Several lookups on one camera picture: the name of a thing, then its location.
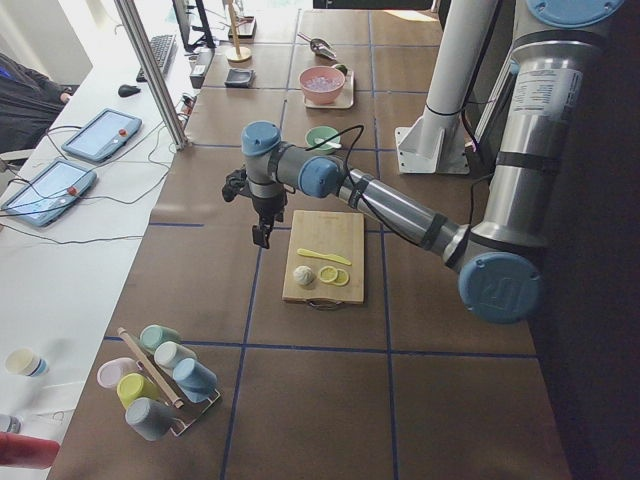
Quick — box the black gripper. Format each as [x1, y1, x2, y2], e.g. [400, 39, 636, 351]
[252, 194, 286, 249]

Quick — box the white plastic spoon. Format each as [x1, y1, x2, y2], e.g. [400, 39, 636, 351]
[313, 138, 342, 150]

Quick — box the steel ice scoop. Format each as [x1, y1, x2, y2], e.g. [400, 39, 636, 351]
[297, 32, 337, 61]

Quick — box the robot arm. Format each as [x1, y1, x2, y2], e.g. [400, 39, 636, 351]
[241, 1, 621, 324]

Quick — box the pink bowl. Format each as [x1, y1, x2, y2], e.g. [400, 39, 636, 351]
[299, 66, 346, 105]

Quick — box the clear ice cubes pile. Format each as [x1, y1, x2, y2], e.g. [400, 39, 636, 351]
[303, 76, 343, 93]

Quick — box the yellow plastic knife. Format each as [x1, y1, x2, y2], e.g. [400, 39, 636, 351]
[296, 248, 352, 266]

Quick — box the white steamed bun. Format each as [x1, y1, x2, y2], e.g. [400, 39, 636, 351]
[292, 265, 316, 286]

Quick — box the bamboo cutting board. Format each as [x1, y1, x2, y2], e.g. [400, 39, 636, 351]
[282, 210, 365, 304]

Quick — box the upper lemon slice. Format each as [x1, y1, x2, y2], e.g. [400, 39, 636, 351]
[318, 265, 339, 284]

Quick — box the mint green cup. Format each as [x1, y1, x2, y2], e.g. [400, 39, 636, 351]
[139, 324, 182, 353]

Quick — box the white cup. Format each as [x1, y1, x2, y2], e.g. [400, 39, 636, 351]
[154, 341, 197, 372]

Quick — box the cream plastic tray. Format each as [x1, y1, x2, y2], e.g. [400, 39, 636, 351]
[303, 70, 355, 109]

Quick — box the blue cup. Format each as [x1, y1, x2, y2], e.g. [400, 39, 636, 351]
[172, 358, 218, 403]

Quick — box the wooden mug tree stand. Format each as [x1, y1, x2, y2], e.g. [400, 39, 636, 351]
[225, 0, 252, 63]

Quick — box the green lime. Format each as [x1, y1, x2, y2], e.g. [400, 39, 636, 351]
[333, 64, 349, 75]

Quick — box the far teach pendant tablet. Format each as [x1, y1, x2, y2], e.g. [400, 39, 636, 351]
[61, 109, 142, 163]

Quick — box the teach pendant tablet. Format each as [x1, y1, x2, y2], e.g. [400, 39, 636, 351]
[1, 157, 97, 227]
[61, 109, 142, 163]

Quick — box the black computer mouse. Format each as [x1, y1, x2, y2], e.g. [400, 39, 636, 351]
[117, 84, 141, 98]

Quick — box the yellow cup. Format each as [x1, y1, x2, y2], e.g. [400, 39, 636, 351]
[116, 373, 159, 409]

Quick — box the pink cup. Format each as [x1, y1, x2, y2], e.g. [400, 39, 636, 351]
[96, 357, 138, 390]

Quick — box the black glass tray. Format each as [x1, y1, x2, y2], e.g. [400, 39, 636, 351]
[235, 16, 257, 39]

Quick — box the black keyboard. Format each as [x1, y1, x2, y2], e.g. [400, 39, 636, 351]
[150, 34, 177, 75]

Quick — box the grey cup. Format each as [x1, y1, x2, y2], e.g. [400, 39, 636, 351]
[125, 397, 174, 441]

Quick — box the near teach pendant tablet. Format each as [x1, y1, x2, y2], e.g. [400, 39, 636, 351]
[1, 157, 97, 227]

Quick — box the paper cup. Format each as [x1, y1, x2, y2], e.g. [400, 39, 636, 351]
[5, 348, 48, 377]

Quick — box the red bottle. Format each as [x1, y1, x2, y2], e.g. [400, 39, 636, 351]
[1, 432, 60, 469]

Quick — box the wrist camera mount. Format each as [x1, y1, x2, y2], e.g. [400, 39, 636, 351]
[221, 168, 251, 203]

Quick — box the white wire cup rack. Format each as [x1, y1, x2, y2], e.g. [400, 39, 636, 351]
[160, 389, 221, 437]

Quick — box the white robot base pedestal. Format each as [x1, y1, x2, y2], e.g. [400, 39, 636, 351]
[395, 1, 498, 175]

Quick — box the aluminium frame post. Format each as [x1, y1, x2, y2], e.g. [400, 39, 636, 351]
[114, 0, 189, 151]

